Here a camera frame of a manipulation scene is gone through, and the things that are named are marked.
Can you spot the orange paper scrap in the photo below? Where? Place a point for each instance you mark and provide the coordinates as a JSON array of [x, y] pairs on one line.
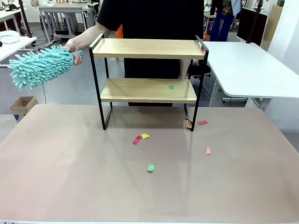
[[208, 150]]

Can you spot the small white table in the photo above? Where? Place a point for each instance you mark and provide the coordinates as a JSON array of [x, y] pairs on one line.
[[9, 50]]

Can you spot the person in black clothes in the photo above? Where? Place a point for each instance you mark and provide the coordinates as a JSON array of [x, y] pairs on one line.
[[151, 18]]

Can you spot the white cloth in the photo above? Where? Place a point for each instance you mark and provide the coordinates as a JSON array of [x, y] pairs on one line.
[[9, 37]]

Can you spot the long red paper scrap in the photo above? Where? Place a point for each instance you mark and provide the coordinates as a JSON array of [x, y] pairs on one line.
[[202, 122]]

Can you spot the yellow paper scrap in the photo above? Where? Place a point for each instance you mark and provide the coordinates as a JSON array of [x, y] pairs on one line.
[[145, 136], [190, 122]]

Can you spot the orange garment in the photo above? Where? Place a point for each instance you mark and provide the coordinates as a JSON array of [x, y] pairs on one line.
[[119, 31]]

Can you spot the large white table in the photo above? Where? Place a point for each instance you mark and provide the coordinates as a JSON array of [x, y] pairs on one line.
[[245, 67]]

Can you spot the person's left forearm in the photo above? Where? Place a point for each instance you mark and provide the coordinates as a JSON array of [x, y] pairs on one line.
[[184, 68]]

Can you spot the black office chair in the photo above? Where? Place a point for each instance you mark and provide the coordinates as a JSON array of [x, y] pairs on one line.
[[203, 68]]

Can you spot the black tripod pole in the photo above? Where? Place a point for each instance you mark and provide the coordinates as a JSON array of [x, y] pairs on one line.
[[25, 21]]

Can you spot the two-tier wooden shelf black frame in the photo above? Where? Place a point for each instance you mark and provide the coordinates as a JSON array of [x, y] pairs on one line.
[[149, 50]]

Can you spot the black monitor stand pole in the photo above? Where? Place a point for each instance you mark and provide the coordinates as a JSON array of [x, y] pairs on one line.
[[255, 4]]

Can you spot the teal microfiber duster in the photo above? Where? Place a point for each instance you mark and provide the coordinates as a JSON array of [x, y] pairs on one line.
[[39, 67]]

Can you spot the brown cardboard sheet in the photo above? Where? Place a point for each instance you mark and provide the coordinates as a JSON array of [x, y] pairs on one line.
[[275, 23]]

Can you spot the black monitor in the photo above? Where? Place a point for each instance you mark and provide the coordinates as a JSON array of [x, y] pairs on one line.
[[252, 25]]

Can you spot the grey frame desk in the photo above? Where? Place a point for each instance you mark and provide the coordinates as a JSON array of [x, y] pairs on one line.
[[60, 10]]

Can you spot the open cardboard box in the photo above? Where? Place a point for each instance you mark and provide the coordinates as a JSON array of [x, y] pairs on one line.
[[23, 105]]

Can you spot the person's right hand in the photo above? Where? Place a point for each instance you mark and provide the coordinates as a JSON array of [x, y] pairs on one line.
[[73, 46]]

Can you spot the person in blue trousers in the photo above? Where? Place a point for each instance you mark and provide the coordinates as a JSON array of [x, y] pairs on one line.
[[223, 25]]

